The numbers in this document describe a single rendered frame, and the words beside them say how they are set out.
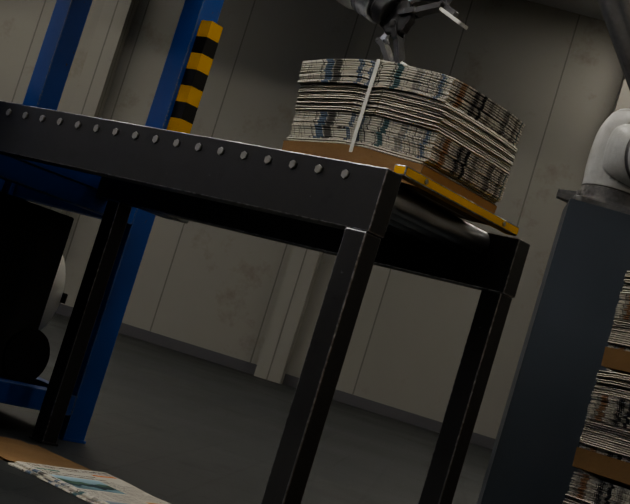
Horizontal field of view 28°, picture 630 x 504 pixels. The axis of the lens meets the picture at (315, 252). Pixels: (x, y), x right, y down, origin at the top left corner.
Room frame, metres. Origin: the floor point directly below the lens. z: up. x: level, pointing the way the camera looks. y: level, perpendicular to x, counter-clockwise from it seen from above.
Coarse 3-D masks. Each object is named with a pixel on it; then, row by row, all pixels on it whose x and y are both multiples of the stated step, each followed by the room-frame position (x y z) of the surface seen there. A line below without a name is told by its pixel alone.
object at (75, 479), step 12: (36, 468) 2.88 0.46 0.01; (48, 468) 2.93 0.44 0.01; (60, 468) 2.99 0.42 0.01; (60, 480) 2.82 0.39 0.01; (72, 480) 2.87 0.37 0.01; (84, 480) 2.92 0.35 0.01; (96, 480) 2.97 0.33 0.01; (108, 480) 3.02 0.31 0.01; (120, 480) 3.06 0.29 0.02; (84, 492) 2.76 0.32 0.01; (96, 492) 2.80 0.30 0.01; (108, 492) 2.85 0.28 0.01; (120, 492) 2.90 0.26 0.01; (132, 492) 2.96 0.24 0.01; (144, 492) 3.01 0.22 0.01
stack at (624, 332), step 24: (624, 288) 2.76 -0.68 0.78; (624, 312) 2.74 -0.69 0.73; (624, 336) 2.72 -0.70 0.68; (600, 384) 2.75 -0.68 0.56; (624, 384) 2.69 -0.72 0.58; (600, 408) 2.72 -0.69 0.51; (624, 408) 2.67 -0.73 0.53; (600, 432) 2.72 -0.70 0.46; (624, 432) 2.66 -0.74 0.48; (624, 456) 2.64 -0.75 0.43; (576, 480) 2.74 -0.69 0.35; (600, 480) 2.69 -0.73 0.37
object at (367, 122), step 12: (372, 72) 2.46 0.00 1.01; (384, 72) 2.44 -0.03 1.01; (360, 84) 2.48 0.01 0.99; (384, 84) 2.44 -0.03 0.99; (360, 96) 2.47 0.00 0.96; (372, 96) 2.45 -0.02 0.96; (360, 108) 2.47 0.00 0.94; (372, 108) 2.45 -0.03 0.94; (372, 120) 2.45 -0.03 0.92; (348, 132) 2.48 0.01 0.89; (360, 132) 2.46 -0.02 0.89; (348, 144) 2.47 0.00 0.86; (360, 144) 2.45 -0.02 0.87
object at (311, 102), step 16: (304, 64) 2.58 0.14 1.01; (320, 64) 2.55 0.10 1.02; (336, 64) 2.52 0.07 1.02; (352, 64) 2.50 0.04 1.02; (304, 80) 2.57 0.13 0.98; (320, 80) 2.54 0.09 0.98; (336, 80) 2.52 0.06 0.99; (352, 80) 2.49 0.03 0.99; (304, 96) 2.57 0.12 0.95; (320, 96) 2.54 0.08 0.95; (336, 96) 2.51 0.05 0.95; (352, 96) 2.49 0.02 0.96; (304, 112) 2.56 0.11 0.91; (320, 112) 2.53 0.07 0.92; (336, 112) 2.51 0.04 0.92; (352, 112) 2.48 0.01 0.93; (304, 128) 2.56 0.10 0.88; (320, 128) 2.53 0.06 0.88; (336, 128) 2.50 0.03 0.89
